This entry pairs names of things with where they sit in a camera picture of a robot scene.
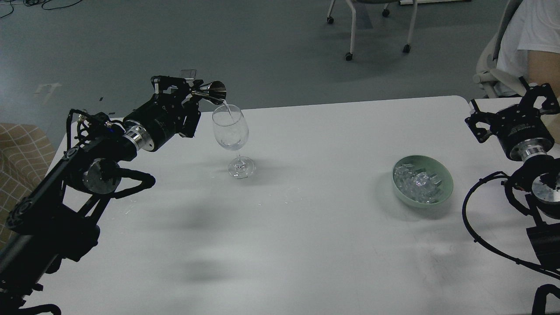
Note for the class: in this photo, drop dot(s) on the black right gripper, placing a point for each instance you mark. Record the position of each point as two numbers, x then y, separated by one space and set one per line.
523 129

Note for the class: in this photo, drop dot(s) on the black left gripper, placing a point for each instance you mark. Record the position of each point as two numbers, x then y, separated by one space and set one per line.
172 109

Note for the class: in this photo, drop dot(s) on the steel cocktail jigger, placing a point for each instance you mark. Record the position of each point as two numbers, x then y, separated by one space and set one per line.
214 92

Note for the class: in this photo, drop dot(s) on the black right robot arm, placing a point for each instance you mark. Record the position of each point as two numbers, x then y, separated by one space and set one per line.
533 189

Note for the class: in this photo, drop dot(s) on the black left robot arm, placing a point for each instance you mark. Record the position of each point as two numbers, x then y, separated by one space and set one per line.
59 219

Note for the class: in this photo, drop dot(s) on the clear wine glass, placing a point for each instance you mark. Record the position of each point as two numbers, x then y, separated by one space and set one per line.
231 132

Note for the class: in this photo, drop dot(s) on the clear ice cubes pile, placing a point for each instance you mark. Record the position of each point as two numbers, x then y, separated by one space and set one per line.
417 184

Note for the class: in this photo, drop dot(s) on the white office chair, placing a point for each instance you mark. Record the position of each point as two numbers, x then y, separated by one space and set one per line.
487 74

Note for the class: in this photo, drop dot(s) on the person in white shirt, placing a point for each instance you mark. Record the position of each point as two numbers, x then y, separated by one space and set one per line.
530 46

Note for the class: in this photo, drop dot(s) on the green bowl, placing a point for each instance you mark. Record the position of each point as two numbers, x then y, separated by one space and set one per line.
432 166

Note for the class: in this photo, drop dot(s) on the white rolling chair legs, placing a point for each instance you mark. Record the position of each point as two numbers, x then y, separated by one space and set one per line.
352 4

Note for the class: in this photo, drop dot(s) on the beige checkered sofa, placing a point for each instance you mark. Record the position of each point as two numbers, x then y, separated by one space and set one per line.
25 156

